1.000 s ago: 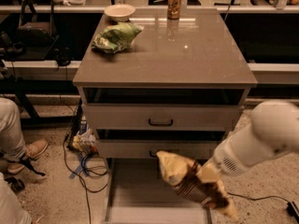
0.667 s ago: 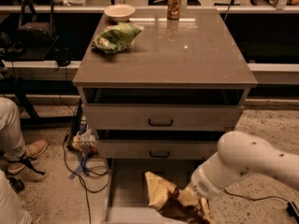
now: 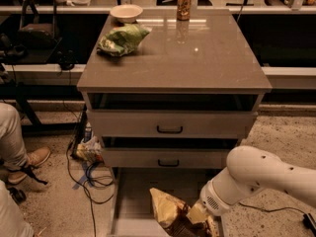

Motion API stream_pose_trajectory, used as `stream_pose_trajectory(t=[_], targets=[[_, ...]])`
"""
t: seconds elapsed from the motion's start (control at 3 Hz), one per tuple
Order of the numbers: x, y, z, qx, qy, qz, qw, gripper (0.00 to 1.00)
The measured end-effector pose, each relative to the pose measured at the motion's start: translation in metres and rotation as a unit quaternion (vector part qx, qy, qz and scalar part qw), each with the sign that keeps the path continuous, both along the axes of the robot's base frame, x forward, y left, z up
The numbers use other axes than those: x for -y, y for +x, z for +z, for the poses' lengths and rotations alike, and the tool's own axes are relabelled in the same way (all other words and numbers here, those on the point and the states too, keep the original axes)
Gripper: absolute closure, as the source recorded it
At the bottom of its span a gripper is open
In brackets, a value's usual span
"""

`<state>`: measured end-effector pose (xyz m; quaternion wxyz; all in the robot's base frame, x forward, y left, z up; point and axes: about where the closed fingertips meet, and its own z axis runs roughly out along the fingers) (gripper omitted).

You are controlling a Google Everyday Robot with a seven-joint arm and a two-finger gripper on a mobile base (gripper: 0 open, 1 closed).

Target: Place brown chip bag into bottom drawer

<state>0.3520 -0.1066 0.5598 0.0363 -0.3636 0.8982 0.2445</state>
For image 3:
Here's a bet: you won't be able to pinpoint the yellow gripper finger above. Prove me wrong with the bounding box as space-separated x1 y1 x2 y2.
187 200 210 224

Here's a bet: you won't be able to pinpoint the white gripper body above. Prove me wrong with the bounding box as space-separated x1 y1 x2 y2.
199 180 231 216

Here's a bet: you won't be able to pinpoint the brown chip bag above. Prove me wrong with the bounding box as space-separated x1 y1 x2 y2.
149 188 219 237

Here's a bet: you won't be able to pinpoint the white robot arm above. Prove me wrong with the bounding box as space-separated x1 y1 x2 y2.
188 146 316 223

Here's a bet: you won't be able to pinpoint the bottom drawer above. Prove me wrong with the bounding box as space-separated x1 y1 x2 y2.
107 168 215 237

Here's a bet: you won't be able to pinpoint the drawer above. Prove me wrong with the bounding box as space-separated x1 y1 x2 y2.
102 148 229 169
107 168 215 237
87 111 257 139

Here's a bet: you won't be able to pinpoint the middle drawer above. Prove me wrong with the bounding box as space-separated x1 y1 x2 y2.
102 148 229 169

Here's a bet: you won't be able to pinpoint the grey drawer cabinet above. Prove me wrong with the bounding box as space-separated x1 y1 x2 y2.
76 9 274 170

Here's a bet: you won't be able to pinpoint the top drawer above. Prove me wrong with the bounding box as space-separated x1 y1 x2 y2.
87 111 257 139

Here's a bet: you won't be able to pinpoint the green chip bag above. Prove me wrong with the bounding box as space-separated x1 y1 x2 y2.
97 23 151 57

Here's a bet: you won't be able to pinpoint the snack bags on floor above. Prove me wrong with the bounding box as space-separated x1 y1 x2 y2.
75 136 103 163

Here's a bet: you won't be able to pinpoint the person's leg with shoe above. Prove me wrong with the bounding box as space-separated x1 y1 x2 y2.
0 103 50 185

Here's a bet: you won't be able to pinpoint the orange drink can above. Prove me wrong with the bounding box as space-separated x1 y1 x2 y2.
177 0 192 21

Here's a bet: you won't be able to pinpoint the white bowl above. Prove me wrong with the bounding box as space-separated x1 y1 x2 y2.
110 4 143 24

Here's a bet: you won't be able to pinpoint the black chair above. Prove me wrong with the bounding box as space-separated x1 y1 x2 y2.
17 0 61 63

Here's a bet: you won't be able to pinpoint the black floor cable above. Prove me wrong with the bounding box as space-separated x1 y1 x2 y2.
65 141 116 237

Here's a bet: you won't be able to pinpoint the person's knee near camera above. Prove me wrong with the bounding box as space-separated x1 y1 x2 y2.
0 181 34 237

